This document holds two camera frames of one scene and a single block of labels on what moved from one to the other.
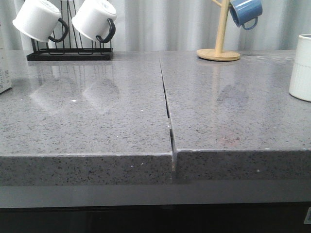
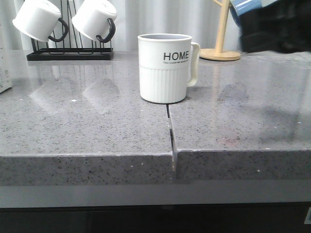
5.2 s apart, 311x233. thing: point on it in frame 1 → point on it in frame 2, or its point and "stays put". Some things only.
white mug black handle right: x=95 y=19 stays put
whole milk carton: x=6 y=56 stays put
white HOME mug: x=300 y=82 → x=168 y=64
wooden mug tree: x=218 y=54 stays put
